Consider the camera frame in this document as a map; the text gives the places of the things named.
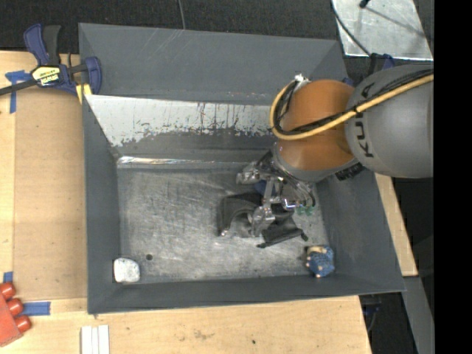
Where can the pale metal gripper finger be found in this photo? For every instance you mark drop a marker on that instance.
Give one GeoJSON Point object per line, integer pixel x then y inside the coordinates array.
{"type": "Point", "coordinates": [262, 219]}
{"type": "Point", "coordinates": [248, 175]}

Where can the black flat plastic piece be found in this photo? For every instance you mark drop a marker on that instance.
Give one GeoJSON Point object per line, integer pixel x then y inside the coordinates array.
{"type": "Point", "coordinates": [282, 231]}

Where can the black curved plastic tool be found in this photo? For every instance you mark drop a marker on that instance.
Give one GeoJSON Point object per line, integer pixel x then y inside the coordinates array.
{"type": "Point", "coordinates": [234, 207]}

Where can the grey metal bin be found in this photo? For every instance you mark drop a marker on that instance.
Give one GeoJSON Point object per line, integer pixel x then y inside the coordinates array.
{"type": "Point", "coordinates": [206, 212]}

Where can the blue toy figure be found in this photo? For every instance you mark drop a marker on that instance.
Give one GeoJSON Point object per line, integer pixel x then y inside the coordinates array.
{"type": "Point", "coordinates": [321, 261]}

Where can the white stone-like lump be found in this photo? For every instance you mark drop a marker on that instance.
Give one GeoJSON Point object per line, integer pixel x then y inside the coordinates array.
{"type": "Point", "coordinates": [126, 270]}

